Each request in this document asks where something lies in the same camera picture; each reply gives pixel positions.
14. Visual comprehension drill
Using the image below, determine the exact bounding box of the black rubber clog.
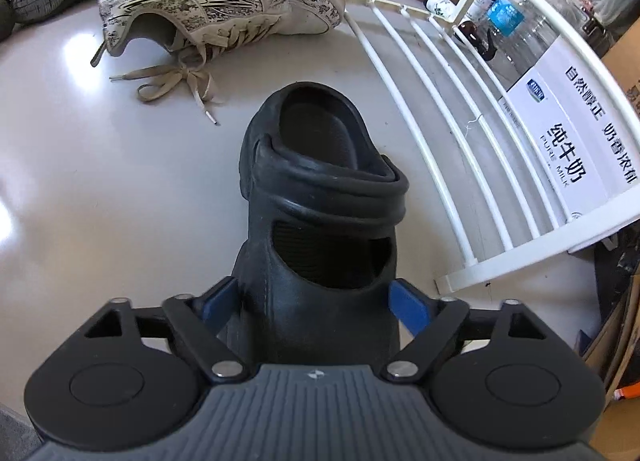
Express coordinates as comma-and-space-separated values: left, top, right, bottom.
227, 82, 412, 366

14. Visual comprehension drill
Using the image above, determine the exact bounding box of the white milk carton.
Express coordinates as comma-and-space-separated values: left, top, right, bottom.
497, 34, 640, 242

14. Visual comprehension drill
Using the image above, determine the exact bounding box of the white metal rack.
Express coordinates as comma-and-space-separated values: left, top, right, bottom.
332, 0, 640, 294

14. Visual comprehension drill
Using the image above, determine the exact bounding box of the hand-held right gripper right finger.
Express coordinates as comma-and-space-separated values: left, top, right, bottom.
382, 280, 538, 384

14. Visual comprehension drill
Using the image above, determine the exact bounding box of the cardboard box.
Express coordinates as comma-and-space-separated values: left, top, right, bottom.
600, 34, 640, 117

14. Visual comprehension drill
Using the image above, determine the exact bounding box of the blue grey floor mat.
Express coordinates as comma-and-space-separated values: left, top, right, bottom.
0, 403, 43, 461

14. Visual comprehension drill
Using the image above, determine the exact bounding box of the brown cardboard sheet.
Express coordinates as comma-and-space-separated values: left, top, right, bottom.
582, 271, 640, 404

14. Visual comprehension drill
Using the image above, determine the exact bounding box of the clear blue-label water bottle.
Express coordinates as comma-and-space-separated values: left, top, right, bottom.
487, 0, 593, 92

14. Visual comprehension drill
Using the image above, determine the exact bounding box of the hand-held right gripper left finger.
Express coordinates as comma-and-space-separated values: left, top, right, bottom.
85, 277, 251, 384

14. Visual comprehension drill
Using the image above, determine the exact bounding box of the brown glass bottle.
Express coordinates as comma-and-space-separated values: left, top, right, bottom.
457, 18, 498, 62

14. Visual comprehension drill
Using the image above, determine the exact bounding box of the small white-label bottle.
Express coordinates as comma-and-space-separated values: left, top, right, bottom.
425, 0, 458, 23

